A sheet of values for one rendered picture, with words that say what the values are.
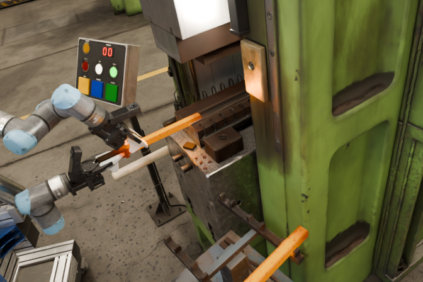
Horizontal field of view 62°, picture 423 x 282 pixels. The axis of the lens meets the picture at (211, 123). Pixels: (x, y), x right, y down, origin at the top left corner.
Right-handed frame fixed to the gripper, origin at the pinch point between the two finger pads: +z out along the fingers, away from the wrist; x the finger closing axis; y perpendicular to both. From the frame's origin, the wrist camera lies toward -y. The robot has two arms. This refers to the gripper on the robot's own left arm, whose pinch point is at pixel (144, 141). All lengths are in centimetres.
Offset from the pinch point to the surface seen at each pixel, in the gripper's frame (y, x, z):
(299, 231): -14, 60, 14
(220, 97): -31.9, -6.3, 19.1
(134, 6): -90, -466, 150
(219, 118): -24.5, 6.6, 14.7
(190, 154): -7.1, 8.2, 13.8
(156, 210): 43, -58, 86
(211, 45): -40.1, 7.8, -10.6
